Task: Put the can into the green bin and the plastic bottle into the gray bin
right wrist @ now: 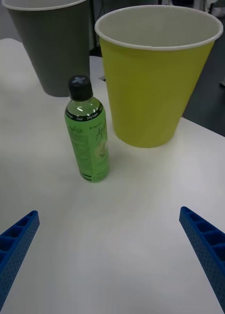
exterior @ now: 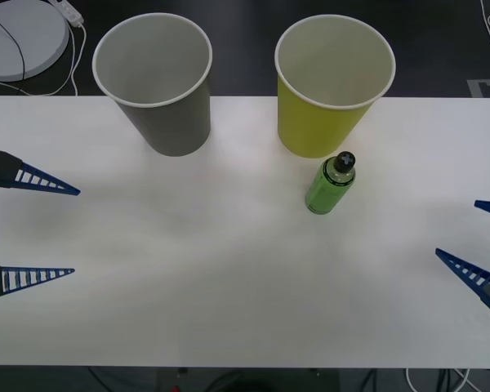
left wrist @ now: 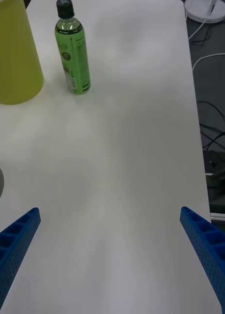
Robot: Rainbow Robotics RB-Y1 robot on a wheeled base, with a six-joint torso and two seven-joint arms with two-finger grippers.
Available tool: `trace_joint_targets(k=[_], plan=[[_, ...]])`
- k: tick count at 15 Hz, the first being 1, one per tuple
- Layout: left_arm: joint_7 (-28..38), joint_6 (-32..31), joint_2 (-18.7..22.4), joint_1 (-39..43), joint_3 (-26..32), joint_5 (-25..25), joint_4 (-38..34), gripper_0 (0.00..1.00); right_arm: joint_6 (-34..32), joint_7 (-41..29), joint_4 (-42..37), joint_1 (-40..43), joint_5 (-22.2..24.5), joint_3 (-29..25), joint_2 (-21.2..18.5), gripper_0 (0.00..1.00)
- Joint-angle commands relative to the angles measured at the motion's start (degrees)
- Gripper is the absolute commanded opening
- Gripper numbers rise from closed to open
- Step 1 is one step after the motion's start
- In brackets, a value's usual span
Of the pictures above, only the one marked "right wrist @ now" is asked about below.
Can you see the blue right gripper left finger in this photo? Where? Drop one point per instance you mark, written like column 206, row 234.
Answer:
column 11, row 255

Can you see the green bottle with black cap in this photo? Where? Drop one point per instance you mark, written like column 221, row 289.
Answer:
column 90, row 147

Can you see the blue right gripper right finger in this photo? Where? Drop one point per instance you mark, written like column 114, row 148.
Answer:
column 210, row 255

